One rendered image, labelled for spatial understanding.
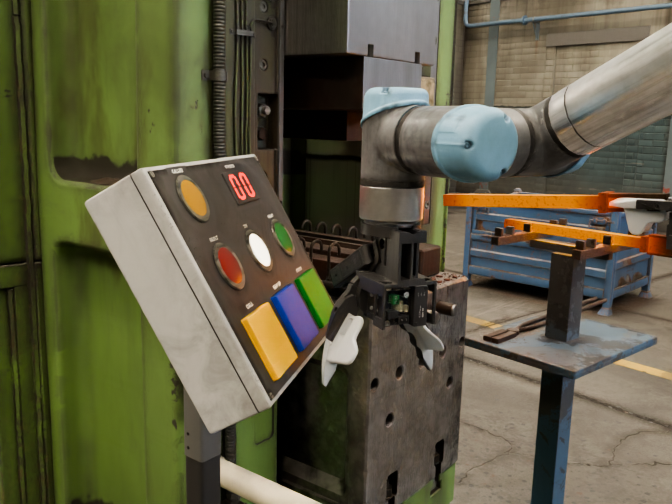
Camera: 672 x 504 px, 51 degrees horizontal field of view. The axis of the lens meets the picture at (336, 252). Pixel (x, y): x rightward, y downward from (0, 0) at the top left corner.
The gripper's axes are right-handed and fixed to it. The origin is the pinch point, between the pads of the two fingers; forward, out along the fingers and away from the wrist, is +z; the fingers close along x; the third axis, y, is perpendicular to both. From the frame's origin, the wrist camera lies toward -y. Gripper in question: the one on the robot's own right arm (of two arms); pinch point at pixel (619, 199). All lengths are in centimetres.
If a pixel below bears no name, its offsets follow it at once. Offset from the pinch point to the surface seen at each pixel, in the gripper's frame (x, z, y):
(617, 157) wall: 797, 234, 20
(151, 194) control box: -78, 24, -5
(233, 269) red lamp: -69, 21, 4
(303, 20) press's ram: -22, 51, -31
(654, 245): 39.9, 3.4, 13.3
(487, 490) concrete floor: 88, 63, 111
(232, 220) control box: -63, 27, -1
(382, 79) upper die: -11.0, 40.8, -20.9
